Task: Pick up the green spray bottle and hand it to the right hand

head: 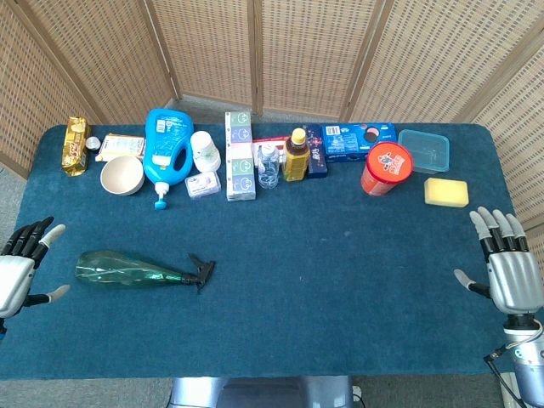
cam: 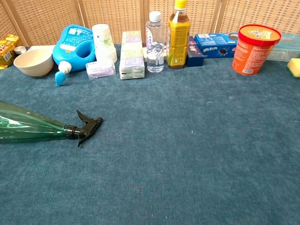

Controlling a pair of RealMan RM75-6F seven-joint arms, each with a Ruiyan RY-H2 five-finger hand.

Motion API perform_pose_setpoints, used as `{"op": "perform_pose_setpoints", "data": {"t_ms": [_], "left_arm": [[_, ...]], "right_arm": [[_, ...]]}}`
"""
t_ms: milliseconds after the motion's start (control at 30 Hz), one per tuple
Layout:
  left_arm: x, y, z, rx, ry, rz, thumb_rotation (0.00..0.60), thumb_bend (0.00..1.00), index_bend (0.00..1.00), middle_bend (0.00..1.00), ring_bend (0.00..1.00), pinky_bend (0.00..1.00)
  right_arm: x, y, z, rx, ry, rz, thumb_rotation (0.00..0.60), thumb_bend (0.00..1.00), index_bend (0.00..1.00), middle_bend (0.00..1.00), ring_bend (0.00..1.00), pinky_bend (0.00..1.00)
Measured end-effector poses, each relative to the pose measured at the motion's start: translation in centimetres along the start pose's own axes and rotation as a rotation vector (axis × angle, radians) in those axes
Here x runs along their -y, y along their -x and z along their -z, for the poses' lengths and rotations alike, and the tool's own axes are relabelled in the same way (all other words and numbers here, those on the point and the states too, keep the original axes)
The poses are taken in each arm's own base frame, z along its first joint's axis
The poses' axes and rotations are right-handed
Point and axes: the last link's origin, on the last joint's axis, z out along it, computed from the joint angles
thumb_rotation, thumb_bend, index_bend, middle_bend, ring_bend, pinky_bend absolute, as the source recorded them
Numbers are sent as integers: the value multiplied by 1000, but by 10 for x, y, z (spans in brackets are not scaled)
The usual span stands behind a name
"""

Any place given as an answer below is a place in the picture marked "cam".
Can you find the dark green glass bottle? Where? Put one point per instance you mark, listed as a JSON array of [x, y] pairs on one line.
[[23, 126]]

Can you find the clear water bottle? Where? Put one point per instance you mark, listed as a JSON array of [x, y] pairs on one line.
[[155, 54]]

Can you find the yellow-label tea bottle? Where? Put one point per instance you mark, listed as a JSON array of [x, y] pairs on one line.
[[178, 42]]

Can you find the blue detergent pump bottle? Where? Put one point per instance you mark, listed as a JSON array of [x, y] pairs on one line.
[[70, 42]]

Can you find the blue table cloth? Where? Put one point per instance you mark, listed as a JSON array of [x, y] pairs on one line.
[[164, 152]]

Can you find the stack of tissue packs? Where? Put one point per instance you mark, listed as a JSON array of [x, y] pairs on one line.
[[131, 56]]

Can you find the clear plastic floss pick box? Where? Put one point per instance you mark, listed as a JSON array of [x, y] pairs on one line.
[[100, 69]]

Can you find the dark blue narrow box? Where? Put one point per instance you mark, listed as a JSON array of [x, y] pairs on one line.
[[195, 58]]

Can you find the white plastic jar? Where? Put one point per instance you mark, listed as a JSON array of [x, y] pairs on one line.
[[104, 44]]

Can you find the blue cookie box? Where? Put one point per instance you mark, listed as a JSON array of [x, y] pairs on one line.
[[213, 44]]

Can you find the orange tub with red lid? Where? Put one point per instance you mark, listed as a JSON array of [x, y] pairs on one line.
[[253, 54]]

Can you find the cream bowl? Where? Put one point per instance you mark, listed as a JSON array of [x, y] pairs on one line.
[[34, 64]]

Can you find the woven wooden folding screen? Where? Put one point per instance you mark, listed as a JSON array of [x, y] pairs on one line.
[[47, 18]]

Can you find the small silver tape roll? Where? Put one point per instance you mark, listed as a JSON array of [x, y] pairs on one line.
[[20, 49]]

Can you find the clear container with blue lid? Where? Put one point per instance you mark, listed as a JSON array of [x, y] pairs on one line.
[[286, 49]]

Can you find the yellow sponge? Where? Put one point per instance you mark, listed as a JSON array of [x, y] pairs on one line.
[[294, 67]]

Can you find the gold yellow snack package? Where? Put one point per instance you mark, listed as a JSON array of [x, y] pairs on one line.
[[7, 51]]

